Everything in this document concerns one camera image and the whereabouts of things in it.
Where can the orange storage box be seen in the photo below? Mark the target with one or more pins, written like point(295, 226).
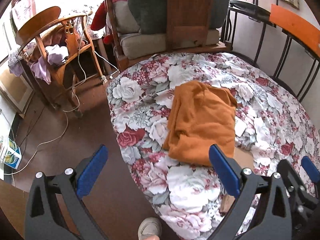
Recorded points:
point(292, 20)

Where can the beige seat cushion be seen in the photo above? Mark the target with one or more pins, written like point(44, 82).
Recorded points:
point(145, 46)

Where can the floral rose blanket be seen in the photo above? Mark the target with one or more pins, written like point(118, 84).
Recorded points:
point(190, 187)

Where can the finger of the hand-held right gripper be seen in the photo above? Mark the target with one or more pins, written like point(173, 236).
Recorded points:
point(310, 167)
point(290, 172)

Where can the tan framed board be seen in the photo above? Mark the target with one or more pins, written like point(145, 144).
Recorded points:
point(12, 85)

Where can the purple clothes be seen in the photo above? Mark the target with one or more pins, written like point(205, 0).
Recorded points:
point(55, 55)

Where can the person's beige shoe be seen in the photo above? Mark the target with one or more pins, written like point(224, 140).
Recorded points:
point(150, 227)

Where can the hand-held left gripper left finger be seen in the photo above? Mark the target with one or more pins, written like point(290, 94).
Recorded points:
point(91, 172)

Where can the wooden armchair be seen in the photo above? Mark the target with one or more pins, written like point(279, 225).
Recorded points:
point(187, 10)

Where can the wooden round-back chair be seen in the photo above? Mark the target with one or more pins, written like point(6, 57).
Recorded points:
point(72, 30)

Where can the red cloth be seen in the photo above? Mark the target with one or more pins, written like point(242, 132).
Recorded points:
point(100, 15)

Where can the blue white carton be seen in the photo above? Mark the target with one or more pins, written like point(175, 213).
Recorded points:
point(11, 155)

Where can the orange knitted cat cardigan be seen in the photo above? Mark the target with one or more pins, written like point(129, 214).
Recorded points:
point(200, 120)

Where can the white paper tag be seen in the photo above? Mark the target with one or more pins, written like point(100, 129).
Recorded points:
point(240, 127)

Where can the black round metal shelf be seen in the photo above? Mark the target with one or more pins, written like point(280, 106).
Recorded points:
point(247, 6)

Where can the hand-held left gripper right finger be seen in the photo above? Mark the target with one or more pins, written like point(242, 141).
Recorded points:
point(223, 172)

